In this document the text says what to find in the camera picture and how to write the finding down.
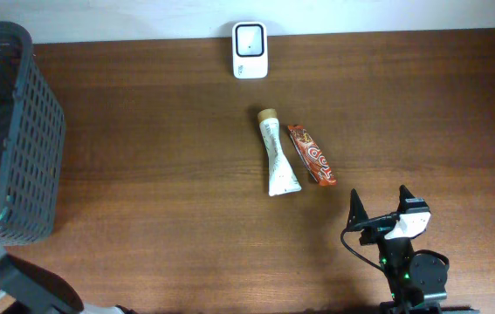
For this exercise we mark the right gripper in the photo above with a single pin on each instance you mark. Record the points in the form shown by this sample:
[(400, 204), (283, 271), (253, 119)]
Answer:
[(376, 228)]

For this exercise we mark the orange-brown chocolate bar wrapper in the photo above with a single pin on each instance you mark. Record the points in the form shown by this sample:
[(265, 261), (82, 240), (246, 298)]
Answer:
[(315, 161)]

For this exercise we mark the white tube with brown cap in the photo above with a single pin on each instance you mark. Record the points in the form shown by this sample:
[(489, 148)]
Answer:
[(282, 179)]

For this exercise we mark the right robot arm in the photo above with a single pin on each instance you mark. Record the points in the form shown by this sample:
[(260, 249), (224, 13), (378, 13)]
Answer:
[(416, 278)]

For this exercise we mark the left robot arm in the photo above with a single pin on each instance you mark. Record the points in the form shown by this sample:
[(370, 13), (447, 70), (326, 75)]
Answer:
[(36, 290)]

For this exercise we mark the white barcode scanner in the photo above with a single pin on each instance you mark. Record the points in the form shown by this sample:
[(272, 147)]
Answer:
[(249, 50)]

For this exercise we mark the grey plastic mesh basket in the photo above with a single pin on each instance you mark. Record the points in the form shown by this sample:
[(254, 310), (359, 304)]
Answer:
[(32, 135)]

